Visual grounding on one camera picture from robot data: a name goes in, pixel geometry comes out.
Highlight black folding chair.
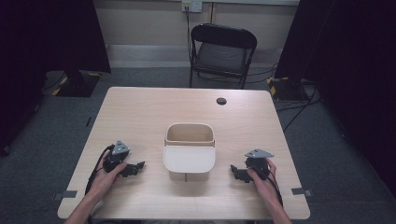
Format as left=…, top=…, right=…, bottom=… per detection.
left=189, top=22, right=259, bottom=90

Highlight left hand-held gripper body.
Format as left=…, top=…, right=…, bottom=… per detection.
left=102, top=140, right=132, bottom=174

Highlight white wall socket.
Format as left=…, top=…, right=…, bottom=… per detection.
left=181, top=0, right=204, bottom=14

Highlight person's left hand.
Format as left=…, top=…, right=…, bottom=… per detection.
left=88, top=150, right=129, bottom=200

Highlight left hand-held gripper black cable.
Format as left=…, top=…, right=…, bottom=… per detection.
left=84, top=144, right=116, bottom=224

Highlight grey tape strip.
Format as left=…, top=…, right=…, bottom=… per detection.
left=290, top=187, right=314, bottom=198
left=52, top=189, right=78, bottom=202

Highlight hand-held gripper black cable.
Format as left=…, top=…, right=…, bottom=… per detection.
left=265, top=169, right=285, bottom=208
left=84, top=144, right=116, bottom=224

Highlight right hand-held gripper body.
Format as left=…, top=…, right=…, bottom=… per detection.
left=244, top=147, right=276, bottom=181

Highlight dark curtain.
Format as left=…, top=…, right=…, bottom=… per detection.
left=0, top=0, right=112, bottom=157
left=274, top=0, right=396, bottom=199

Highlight person's right hand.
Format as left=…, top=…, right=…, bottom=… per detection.
left=247, top=157, right=278, bottom=204

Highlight beige plastic bin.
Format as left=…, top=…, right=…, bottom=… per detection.
left=163, top=122, right=217, bottom=183

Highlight black floor cables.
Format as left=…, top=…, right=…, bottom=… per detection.
left=275, top=86, right=324, bottom=133

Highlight right hand-held gripper black cable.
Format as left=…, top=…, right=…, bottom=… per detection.
left=265, top=169, right=285, bottom=208

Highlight black wall socket cable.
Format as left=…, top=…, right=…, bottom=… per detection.
left=185, top=6, right=193, bottom=64

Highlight black stand base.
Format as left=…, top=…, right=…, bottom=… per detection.
left=266, top=76, right=313, bottom=103
left=55, top=70, right=103, bottom=98

